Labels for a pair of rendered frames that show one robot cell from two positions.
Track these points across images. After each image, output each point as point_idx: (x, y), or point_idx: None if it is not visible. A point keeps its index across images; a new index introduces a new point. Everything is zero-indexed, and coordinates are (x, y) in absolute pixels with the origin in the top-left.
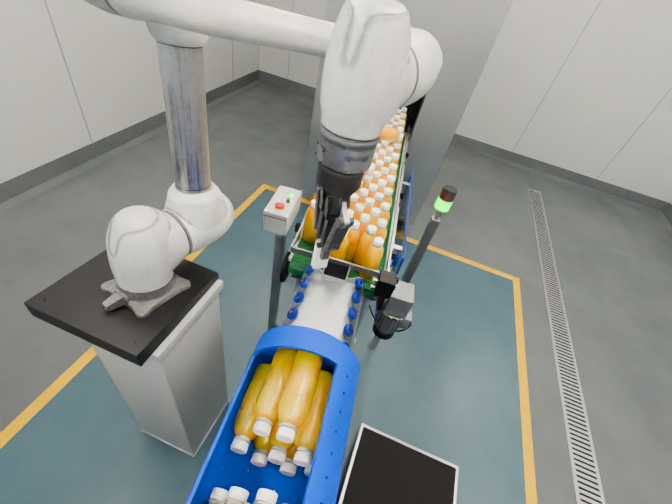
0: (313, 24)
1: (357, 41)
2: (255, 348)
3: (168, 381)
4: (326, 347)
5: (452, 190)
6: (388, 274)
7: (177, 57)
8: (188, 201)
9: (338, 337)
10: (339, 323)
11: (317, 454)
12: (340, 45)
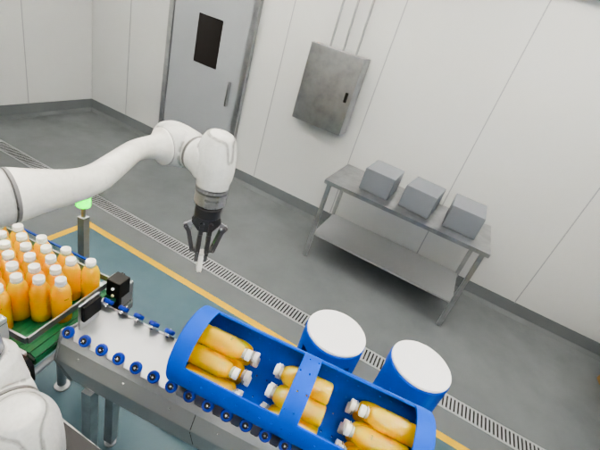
0: (138, 146)
1: (231, 153)
2: (178, 366)
3: None
4: (210, 312)
5: None
6: (116, 276)
7: None
8: (9, 363)
9: (153, 336)
10: (139, 331)
11: (268, 335)
12: (226, 157)
